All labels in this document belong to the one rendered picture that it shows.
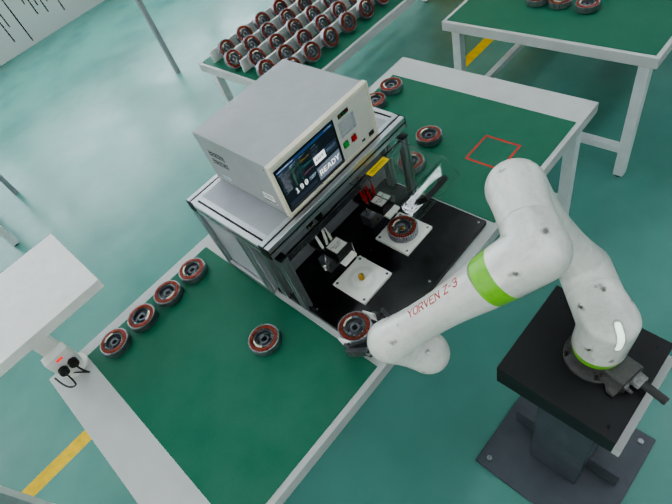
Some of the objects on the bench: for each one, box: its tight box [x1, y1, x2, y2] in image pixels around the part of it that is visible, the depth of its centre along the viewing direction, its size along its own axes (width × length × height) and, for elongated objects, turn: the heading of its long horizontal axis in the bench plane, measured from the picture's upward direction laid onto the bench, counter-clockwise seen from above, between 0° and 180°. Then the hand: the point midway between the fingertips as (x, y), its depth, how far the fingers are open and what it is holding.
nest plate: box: [333, 255, 392, 305], centre depth 174 cm, size 15×15×1 cm
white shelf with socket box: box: [0, 234, 105, 388], centre depth 165 cm, size 35×37×46 cm
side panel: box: [192, 209, 279, 294], centre depth 180 cm, size 28×3×32 cm, turn 59°
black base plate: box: [278, 201, 486, 335], centre depth 181 cm, size 47×64×2 cm
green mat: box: [88, 247, 377, 504], centre depth 172 cm, size 94×61×1 cm, turn 59°
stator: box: [248, 324, 282, 357], centre depth 170 cm, size 11×11×4 cm
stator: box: [415, 125, 442, 147], centre depth 213 cm, size 11×11×4 cm
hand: (356, 328), depth 157 cm, fingers closed on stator, 11 cm apart
